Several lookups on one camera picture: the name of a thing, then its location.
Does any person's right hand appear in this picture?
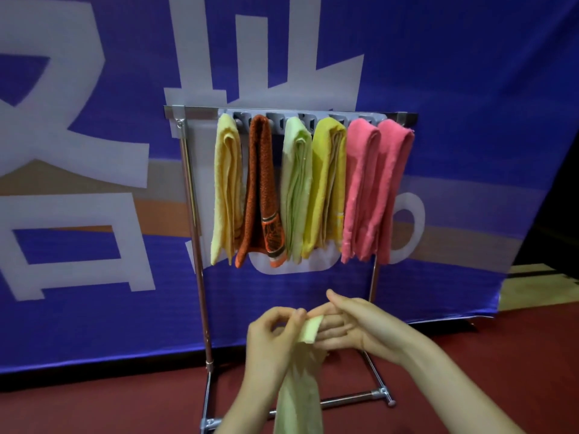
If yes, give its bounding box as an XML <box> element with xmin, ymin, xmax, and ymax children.
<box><xmin>307</xmin><ymin>289</ymin><xmax>431</xmax><ymax>370</ymax></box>

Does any person's left hand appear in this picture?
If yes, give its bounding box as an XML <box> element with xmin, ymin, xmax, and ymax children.
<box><xmin>245</xmin><ymin>306</ymin><xmax>309</xmax><ymax>404</ymax></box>

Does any pale yellow-green towel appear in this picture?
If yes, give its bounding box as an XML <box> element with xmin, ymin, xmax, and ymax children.
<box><xmin>273</xmin><ymin>315</ymin><xmax>327</xmax><ymax>434</ymax></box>

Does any pink towel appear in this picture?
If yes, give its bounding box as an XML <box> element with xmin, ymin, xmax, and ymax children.
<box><xmin>340</xmin><ymin>118</ymin><xmax>382</xmax><ymax>265</ymax></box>
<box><xmin>359</xmin><ymin>118</ymin><xmax>416</xmax><ymax>266</ymax></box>

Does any bright yellow towel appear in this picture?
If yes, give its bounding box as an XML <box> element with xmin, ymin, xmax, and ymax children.
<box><xmin>302</xmin><ymin>117</ymin><xmax>348</xmax><ymax>260</ymax></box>

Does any light green towel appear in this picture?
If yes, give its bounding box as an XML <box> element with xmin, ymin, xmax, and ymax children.
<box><xmin>280</xmin><ymin>116</ymin><xmax>314</xmax><ymax>265</ymax></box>

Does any orange towel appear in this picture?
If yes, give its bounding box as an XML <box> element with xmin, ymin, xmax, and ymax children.
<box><xmin>235</xmin><ymin>114</ymin><xmax>288</xmax><ymax>269</ymax></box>

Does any pale yellow striped towel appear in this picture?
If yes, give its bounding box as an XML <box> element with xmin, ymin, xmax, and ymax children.
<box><xmin>210</xmin><ymin>113</ymin><xmax>245</xmax><ymax>266</ymax></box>

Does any grey clip hook bar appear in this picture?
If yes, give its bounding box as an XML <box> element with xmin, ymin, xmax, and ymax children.
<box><xmin>218</xmin><ymin>108</ymin><xmax>390</xmax><ymax>133</ymax></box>

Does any chrome metal rack frame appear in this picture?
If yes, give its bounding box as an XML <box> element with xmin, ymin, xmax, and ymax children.
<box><xmin>163</xmin><ymin>105</ymin><xmax>419</xmax><ymax>433</ymax></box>

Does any person's right forearm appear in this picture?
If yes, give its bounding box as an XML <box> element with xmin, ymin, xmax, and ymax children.
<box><xmin>400</xmin><ymin>338</ymin><xmax>527</xmax><ymax>434</ymax></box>

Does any blue printed banner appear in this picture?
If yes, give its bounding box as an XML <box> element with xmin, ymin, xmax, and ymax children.
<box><xmin>0</xmin><ymin>0</ymin><xmax>579</xmax><ymax>375</ymax></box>

